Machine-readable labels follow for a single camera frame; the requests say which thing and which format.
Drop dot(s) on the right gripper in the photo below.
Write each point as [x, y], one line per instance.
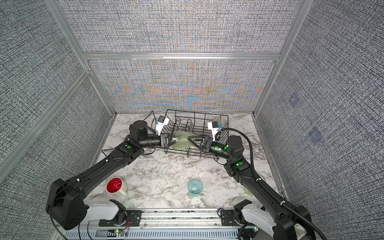
[206, 144]

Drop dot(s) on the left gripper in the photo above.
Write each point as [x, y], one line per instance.
[165, 140]

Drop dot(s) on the green transparent cup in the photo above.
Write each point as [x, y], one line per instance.
[183, 142]

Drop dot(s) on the black wire dish rack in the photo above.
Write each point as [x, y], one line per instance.
[191, 122]

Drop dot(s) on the teal transparent cup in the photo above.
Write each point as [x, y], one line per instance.
[195, 187]

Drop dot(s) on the pale frosted tall cup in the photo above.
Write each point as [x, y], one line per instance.
[219, 121]

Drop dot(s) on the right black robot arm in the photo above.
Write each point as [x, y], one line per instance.
[244, 173]

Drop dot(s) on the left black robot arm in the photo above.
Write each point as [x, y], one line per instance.
[66, 204]

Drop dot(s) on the light green glass cup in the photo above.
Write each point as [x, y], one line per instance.
[248, 192]

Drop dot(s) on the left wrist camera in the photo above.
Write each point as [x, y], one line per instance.
[161, 122]

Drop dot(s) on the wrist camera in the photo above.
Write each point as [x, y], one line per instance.
[215, 127]
[161, 122]

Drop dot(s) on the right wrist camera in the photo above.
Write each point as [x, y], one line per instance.
[215, 127]

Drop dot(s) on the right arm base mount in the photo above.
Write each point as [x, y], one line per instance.
[233, 217]

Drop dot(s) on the aluminium front rail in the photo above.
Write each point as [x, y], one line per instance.
[180, 217]

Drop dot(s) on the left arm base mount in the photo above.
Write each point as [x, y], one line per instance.
[122, 217]

